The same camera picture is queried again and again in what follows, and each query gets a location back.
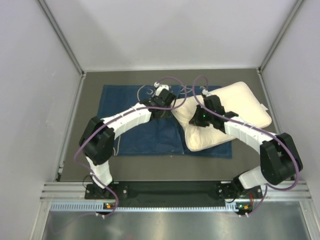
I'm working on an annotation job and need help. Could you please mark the dark blue embroidered pillowcase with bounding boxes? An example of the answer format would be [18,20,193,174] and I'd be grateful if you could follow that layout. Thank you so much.
[97,85,232,159]

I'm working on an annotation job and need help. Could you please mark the cream pillow with bear print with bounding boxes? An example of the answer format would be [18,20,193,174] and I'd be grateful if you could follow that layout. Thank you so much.
[171,81,272,152]

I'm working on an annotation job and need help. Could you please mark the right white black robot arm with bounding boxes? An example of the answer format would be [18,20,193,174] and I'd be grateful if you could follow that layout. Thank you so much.
[189,93,303,198]

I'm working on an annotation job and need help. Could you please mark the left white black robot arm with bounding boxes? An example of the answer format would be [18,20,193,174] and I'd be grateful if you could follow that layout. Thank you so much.
[75,84,176,199]

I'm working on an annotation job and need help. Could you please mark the white pillow care label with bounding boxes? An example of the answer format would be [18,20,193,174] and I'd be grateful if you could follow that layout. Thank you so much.
[260,103,269,111]

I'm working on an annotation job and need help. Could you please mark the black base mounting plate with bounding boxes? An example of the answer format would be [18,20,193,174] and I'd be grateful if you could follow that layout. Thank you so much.
[84,180,263,202]

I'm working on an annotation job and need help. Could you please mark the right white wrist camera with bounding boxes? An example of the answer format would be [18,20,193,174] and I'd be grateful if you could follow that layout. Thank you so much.
[201,88,212,98]

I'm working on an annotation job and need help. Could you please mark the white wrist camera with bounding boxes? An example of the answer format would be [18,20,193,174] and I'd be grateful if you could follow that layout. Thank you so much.
[201,88,212,98]
[153,82,170,96]

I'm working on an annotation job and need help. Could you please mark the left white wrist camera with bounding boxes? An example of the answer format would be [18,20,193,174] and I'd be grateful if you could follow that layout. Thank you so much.
[153,82,170,96]

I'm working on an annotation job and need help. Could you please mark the right aluminium frame post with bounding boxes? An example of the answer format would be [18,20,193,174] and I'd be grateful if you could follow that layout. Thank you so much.
[257,0,307,181]

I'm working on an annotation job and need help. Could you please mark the aluminium frame post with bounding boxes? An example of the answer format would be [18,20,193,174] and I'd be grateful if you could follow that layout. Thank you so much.
[257,0,307,181]
[36,0,86,182]

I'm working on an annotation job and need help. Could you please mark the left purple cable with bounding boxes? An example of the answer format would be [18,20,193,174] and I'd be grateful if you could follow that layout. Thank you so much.
[74,76,188,217]

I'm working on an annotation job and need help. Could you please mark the aluminium front frame rail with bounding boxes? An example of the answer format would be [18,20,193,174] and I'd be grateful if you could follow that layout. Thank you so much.
[40,180,312,202]

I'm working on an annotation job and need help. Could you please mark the grey slotted cable duct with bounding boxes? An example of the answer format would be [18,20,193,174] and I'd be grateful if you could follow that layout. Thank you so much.
[50,201,250,213]

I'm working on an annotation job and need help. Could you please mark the left aluminium frame post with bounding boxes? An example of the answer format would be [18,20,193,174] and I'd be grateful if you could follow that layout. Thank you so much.
[36,0,86,182]

